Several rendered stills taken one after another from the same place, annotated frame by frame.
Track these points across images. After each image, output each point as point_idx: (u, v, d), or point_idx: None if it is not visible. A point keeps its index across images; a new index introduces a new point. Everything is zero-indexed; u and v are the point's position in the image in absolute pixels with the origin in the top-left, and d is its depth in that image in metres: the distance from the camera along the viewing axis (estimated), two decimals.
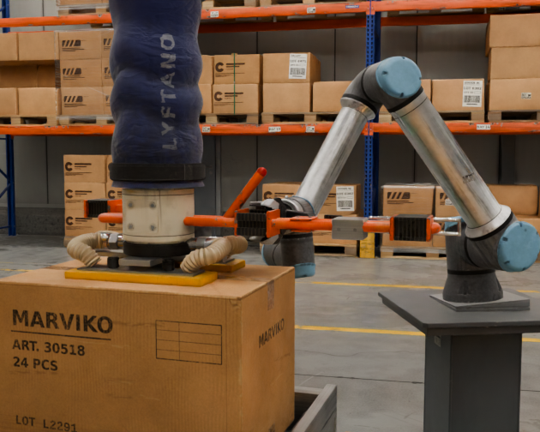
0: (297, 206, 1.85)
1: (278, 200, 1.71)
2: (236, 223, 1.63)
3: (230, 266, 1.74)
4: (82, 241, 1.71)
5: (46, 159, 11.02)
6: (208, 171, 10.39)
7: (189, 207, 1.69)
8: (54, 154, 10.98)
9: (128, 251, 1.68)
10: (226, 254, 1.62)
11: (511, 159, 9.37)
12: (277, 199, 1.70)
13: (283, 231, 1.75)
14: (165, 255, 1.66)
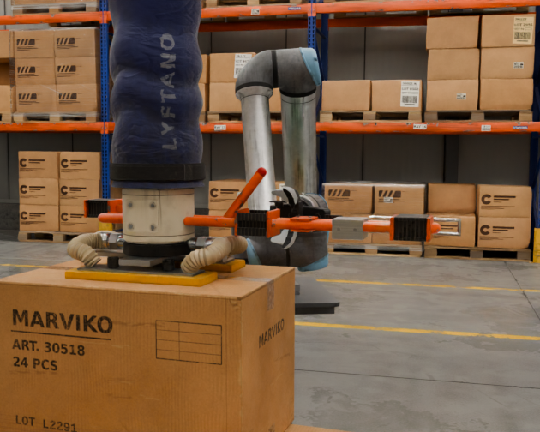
0: (313, 201, 1.98)
1: (297, 193, 1.86)
2: (236, 223, 1.63)
3: (230, 266, 1.74)
4: (82, 241, 1.71)
5: (8, 155, 11.25)
6: None
7: (189, 207, 1.69)
8: (15, 151, 11.21)
9: (128, 251, 1.68)
10: (226, 254, 1.62)
11: (454, 159, 9.58)
12: (297, 192, 1.85)
13: None
14: (165, 255, 1.66)
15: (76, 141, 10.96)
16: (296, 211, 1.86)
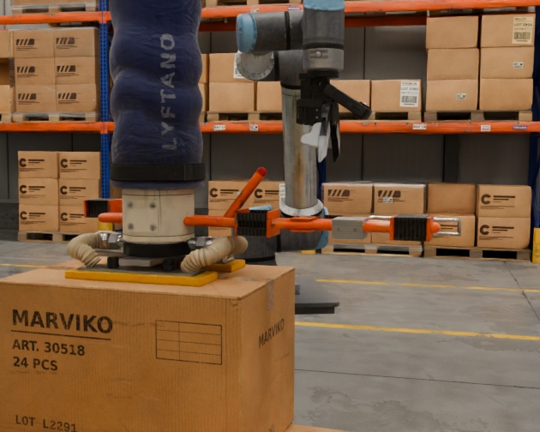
0: (336, 62, 1.56)
1: (327, 123, 1.54)
2: (236, 223, 1.63)
3: (230, 266, 1.74)
4: (82, 241, 1.71)
5: (7, 155, 11.25)
6: None
7: (189, 207, 1.69)
8: (15, 151, 11.20)
9: (128, 251, 1.68)
10: (226, 254, 1.62)
11: (454, 159, 9.58)
12: (327, 126, 1.54)
13: (338, 115, 1.62)
14: (165, 255, 1.66)
15: (76, 141, 10.96)
16: (332, 125, 1.59)
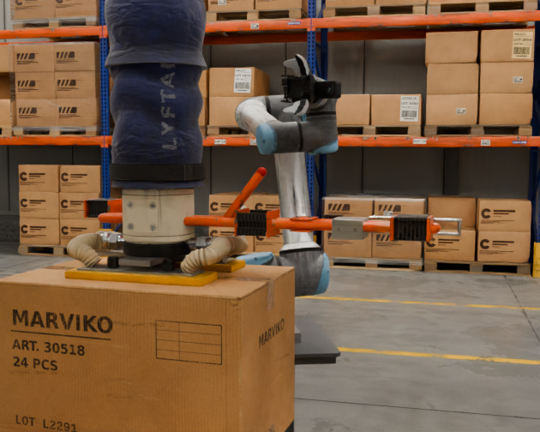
0: (323, 81, 2.03)
1: (309, 65, 1.90)
2: (236, 223, 1.63)
3: (230, 266, 1.74)
4: (82, 241, 1.71)
5: (8, 167, 11.26)
6: None
7: (189, 207, 1.69)
8: (15, 163, 11.22)
9: (128, 251, 1.68)
10: (226, 254, 1.62)
11: (454, 171, 9.60)
12: (308, 63, 1.89)
13: (312, 99, 1.93)
14: (165, 255, 1.66)
15: (77, 153, 10.97)
16: (308, 82, 1.90)
